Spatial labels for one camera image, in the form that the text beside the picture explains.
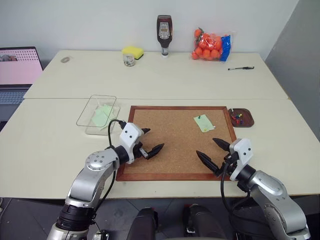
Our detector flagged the plastic bag of oranges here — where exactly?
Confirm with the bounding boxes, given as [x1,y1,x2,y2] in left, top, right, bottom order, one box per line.
[191,27,237,64]

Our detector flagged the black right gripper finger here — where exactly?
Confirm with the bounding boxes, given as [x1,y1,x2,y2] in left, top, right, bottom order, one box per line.
[195,150,222,176]
[212,137,232,152]

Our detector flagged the clear plastic tray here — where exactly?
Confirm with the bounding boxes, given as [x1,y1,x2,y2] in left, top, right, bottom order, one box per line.
[76,94,121,137]

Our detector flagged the black pen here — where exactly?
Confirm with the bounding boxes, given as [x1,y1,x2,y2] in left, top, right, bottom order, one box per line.
[227,65,256,72]

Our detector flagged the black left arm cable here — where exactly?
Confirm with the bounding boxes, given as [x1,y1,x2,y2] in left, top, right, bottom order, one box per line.
[93,119,127,218]

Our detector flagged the brown dish of pushpins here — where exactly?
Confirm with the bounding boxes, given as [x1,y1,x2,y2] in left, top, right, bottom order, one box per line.
[227,107,256,129]

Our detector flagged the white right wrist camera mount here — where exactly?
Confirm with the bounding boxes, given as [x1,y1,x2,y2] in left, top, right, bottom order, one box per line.
[229,137,254,182]

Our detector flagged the wood-framed cork board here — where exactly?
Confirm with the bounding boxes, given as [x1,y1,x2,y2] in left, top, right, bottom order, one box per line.
[115,105,238,183]

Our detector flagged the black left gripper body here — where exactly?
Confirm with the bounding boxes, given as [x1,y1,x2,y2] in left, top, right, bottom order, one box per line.
[133,140,150,161]

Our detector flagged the green sticky note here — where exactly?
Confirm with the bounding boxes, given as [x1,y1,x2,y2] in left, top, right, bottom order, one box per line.
[193,114,217,133]

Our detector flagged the light green paper pieces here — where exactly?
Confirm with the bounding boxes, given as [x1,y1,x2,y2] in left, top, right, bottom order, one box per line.
[91,103,119,129]

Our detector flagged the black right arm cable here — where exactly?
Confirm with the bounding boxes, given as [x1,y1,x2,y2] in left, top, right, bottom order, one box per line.
[219,161,254,227]

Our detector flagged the dark rounded robot leg shape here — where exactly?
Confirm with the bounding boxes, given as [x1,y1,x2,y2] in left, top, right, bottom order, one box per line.
[183,203,228,240]
[126,206,160,240]

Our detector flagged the open laptop with pink screen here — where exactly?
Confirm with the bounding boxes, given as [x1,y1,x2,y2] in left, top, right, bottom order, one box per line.
[0,46,45,106]

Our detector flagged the small glass jar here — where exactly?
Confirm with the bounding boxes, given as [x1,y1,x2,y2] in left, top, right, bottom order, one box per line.
[123,53,137,68]

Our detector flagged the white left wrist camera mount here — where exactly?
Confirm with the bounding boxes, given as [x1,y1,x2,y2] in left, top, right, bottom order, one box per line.
[119,122,144,165]

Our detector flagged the yellow sponge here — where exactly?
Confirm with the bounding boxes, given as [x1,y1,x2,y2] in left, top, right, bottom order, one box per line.
[121,45,145,61]

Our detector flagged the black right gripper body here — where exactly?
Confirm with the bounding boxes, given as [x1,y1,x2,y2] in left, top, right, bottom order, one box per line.
[215,149,239,179]

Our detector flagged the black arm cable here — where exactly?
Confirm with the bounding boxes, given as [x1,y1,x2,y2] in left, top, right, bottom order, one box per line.
[219,161,254,227]
[93,119,127,218]

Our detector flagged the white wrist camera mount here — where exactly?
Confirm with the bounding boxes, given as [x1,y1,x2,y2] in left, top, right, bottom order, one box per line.
[229,137,254,182]
[119,122,144,165]

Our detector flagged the brown sauce squeeze bottle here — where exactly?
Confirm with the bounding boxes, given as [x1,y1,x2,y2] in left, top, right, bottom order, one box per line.
[156,14,174,59]

